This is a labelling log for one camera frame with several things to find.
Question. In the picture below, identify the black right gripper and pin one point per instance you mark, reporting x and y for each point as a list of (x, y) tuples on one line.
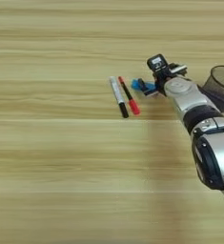
[(161, 79)]

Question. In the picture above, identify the blue rectangular eraser block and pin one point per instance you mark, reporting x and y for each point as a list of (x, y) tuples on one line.
[(135, 84)]

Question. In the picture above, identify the red marker pen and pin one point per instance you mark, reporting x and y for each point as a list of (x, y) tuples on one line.
[(129, 97)]

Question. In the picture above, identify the silver marker with black cap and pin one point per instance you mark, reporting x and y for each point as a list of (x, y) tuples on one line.
[(118, 95)]

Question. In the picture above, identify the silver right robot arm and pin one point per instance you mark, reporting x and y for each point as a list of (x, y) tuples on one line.
[(208, 127)]

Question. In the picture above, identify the black box with white label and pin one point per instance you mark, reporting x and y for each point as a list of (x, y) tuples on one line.
[(157, 63)]

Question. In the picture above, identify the black mesh pen cup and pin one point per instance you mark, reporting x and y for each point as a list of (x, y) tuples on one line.
[(223, 79)]

